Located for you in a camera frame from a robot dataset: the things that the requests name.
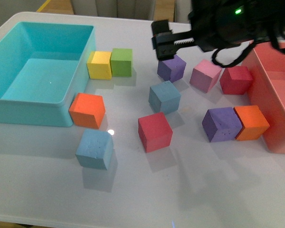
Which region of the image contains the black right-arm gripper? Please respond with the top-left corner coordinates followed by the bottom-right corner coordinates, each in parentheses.
top-left (151, 0), bottom-right (273, 60)

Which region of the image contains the light blue cube front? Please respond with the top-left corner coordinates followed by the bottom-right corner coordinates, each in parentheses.
top-left (76, 129), bottom-right (114, 170)

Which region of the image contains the light blue cube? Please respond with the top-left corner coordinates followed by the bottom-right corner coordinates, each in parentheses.
top-left (76, 129), bottom-right (114, 170)
top-left (148, 81), bottom-right (181, 114)

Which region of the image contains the purple foam cube rear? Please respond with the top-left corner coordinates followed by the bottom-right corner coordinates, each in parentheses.
top-left (157, 55), bottom-right (187, 83)

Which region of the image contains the purple foam cube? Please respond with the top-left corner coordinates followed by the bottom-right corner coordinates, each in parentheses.
top-left (202, 107), bottom-right (242, 143)
top-left (157, 55), bottom-right (187, 83)

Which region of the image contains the left grey armchair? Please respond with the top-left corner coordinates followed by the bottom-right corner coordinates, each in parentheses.
top-left (71, 0), bottom-right (156, 20)

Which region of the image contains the grey armchair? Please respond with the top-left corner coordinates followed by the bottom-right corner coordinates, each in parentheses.
top-left (175, 0), bottom-right (192, 23)
top-left (71, 0), bottom-right (156, 20)

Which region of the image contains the right grey armchair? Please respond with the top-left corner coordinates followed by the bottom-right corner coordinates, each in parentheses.
top-left (175, 0), bottom-right (192, 23)

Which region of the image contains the green foam cube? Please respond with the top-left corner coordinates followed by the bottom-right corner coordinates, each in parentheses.
top-left (110, 48), bottom-right (133, 77)

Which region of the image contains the pink foam cube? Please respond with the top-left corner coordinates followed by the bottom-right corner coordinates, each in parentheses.
top-left (190, 59), bottom-right (222, 93)

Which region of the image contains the light blue cube centre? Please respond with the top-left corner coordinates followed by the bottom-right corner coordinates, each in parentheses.
top-left (148, 81), bottom-right (181, 114)

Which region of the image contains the yellow foam cube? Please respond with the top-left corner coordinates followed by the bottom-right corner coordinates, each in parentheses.
top-left (86, 51), bottom-right (112, 80)

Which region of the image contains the dark red foam cube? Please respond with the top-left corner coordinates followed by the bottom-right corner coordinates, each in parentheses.
top-left (219, 66), bottom-right (254, 95)

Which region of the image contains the red foam cube centre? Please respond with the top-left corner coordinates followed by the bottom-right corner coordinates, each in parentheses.
top-left (138, 112), bottom-right (173, 153)

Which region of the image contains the purple foam cube front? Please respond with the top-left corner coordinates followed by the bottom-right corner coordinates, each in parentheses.
top-left (202, 107), bottom-right (242, 143)

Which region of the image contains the orange cube near turquoise bin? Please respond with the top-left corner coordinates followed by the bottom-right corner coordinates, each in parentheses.
top-left (69, 93), bottom-right (105, 129)

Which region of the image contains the pink plastic bin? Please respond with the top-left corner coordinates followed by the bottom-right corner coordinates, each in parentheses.
top-left (242, 43), bottom-right (285, 154)

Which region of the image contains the orange cube near pink bin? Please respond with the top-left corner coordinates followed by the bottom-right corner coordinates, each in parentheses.
top-left (234, 105), bottom-right (270, 141)

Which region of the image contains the turquoise plastic bin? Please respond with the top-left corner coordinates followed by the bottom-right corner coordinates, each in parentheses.
top-left (0, 22), bottom-right (96, 127)

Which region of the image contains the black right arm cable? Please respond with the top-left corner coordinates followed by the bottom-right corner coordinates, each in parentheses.
top-left (211, 35), bottom-right (285, 68)

